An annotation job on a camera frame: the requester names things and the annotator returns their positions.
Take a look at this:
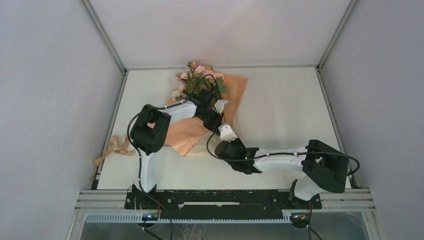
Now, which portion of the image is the brown wrapping paper sheet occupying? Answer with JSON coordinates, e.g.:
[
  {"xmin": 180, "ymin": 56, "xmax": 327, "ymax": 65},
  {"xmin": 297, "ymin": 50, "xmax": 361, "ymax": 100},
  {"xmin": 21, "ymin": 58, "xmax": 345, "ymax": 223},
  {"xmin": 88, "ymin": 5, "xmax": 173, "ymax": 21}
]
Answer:
[{"xmin": 164, "ymin": 61, "xmax": 249, "ymax": 157}]

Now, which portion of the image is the pink fake rose stem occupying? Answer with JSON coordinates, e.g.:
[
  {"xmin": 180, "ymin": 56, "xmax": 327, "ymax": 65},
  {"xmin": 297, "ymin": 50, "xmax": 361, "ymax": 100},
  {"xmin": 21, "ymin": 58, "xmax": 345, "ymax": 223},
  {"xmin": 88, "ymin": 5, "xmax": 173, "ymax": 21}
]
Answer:
[{"xmin": 187, "ymin": 61, "xmax": 227, "ymax": 99}]

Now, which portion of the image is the pink fake rose sprig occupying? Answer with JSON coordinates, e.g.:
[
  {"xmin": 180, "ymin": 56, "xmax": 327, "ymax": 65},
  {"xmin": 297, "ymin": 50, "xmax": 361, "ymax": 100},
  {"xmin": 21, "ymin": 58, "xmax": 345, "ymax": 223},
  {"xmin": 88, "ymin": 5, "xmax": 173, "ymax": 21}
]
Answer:
[{"xmin": 171, "ymin": 71, "xmax": 194, "ymax": 102}]

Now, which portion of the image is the tan ribbon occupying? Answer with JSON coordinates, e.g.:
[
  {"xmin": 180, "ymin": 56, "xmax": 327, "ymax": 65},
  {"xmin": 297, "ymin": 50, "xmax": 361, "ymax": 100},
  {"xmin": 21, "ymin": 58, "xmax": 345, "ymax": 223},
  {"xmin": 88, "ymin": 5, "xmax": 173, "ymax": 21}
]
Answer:
[{"xmin": 93, "ymin": 135, "xmax": 136, "ymax": 167}]

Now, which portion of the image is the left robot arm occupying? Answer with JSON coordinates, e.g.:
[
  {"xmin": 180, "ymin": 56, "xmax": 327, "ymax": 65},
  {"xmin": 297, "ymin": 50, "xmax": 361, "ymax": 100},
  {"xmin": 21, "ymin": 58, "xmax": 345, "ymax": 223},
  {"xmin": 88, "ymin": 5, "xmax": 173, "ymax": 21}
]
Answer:
[{"xmin": 127, "ymin": 89, "xmax": 229, "ymax": 209}]

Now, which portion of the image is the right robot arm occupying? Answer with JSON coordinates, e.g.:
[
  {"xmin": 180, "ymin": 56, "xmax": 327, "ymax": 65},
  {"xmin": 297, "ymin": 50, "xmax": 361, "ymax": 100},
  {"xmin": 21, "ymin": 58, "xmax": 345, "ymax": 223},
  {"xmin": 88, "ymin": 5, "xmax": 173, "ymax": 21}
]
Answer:
[{"xmin": 213, "ymin": 139, "xmax": 350, "ymax": 208}]

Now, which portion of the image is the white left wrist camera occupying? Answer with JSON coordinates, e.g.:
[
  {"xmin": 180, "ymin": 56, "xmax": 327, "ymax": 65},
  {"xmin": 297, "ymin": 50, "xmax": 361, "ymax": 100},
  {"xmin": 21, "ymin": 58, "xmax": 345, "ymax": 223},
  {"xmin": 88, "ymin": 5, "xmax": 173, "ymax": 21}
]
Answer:
[{"xmin": 213, "ymin": 99, "xmax": 229, "ymax": 114}]

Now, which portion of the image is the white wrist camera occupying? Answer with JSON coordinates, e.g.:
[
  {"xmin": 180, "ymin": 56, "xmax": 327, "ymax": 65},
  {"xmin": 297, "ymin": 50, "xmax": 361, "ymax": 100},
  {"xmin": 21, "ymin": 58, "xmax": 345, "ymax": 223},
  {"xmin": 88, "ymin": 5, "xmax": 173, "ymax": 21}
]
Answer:
[
  {"xmin": 213, "ymin": 99, "xmax": 229, "ymax": 114},
  {"xmin": 218, "ymin": 123, "xmax": 239, "ymax": 142}
]

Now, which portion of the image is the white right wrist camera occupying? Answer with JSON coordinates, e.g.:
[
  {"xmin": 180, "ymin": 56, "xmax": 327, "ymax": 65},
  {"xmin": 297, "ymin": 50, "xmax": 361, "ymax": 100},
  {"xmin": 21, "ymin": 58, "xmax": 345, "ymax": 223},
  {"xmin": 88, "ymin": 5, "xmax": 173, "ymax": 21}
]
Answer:
[{"xmin": 218, "ymin": 123, "xmax": 239, "ymax": 142}]

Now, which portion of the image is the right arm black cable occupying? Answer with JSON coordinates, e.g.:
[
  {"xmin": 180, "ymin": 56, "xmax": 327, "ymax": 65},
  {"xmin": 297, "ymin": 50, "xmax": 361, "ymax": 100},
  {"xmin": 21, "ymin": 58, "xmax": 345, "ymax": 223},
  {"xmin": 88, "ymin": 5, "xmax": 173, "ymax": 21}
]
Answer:
[{"xmin": 205, "ymin": 132, "xmax": 361, "ymax": 240}]

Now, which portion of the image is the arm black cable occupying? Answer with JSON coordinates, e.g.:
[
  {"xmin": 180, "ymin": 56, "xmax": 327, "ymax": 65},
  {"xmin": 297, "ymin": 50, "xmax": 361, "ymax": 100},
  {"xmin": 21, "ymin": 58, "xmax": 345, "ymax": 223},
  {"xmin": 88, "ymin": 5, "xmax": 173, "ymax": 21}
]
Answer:
[
  {"xmin": 126, "ymin": 73, "xmax": 223, "ymax": 240},
  {"xmin": 205, "ymin": 132, "xmax": 361, "ymax": 240}
]

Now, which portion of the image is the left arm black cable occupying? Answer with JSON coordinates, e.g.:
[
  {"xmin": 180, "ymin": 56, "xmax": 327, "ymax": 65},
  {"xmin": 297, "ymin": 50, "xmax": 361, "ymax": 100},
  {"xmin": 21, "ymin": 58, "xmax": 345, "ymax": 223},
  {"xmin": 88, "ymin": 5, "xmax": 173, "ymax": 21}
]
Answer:
[{"xmin": 126, "ymin": 73, "xmax": 223, "ymax": 240}]

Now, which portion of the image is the black mounting base rail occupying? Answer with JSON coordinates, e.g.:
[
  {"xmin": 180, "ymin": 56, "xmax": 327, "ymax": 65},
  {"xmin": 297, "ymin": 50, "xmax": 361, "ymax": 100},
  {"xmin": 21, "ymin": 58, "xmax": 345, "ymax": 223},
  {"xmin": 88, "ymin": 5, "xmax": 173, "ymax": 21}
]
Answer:
[{"xmin": 124, "ymin": 189, "xmax": 322, "ymax": 220}]

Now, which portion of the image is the aluminium frame rail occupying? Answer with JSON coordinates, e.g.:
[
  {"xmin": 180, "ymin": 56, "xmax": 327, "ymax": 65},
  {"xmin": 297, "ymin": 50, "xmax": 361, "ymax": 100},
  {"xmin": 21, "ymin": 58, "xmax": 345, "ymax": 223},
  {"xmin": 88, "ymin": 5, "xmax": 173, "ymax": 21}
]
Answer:
[{"xmin": 75, "ymin": 189, "xmax": 376, "ymax": 212}]

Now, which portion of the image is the white slotted cable duct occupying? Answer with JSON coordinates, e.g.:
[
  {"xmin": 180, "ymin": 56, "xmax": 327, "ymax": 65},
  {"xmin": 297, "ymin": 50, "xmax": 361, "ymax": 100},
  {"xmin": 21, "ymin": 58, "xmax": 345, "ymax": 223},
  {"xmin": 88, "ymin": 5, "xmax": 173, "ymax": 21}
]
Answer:
[{"xmin": 85, "ymin": 212, "xmax": 306, "ymax": 224}]

